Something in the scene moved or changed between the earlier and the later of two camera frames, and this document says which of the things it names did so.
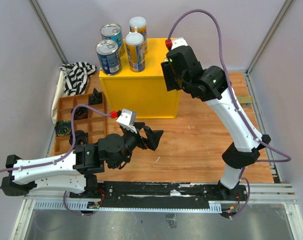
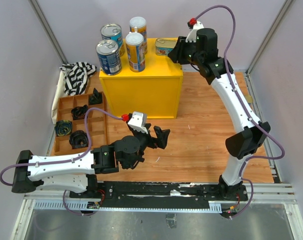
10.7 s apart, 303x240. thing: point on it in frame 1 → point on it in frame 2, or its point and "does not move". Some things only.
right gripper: x=170 y=84 → x=177 y=54
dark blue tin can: x=109 y=57 does not move
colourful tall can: x=136 y=51 does not move
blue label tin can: x=112 y=31 does not move
